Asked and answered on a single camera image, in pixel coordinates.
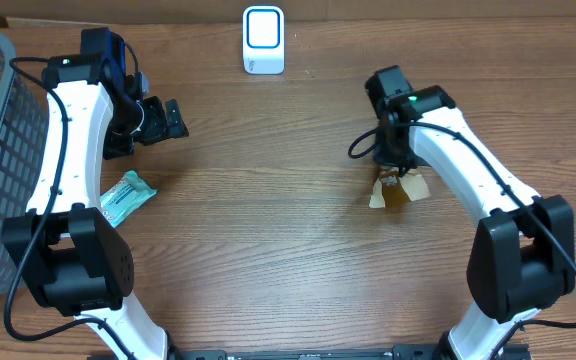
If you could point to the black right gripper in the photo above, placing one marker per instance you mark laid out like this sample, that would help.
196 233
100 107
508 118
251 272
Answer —
387 156

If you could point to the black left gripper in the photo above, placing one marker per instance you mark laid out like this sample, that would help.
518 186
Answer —
161 129

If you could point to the brown paper bread bag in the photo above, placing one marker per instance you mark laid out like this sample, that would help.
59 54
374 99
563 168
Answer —
391 190

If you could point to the mint wet wipes pack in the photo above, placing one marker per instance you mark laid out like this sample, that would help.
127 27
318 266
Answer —
130 193

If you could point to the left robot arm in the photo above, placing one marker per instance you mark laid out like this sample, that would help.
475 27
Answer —
66 252

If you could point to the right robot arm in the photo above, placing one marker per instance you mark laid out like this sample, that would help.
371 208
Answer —
524 243

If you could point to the white barcode scanner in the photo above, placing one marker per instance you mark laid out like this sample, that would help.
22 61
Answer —
263 40

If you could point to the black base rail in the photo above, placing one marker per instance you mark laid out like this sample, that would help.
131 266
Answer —
308 355

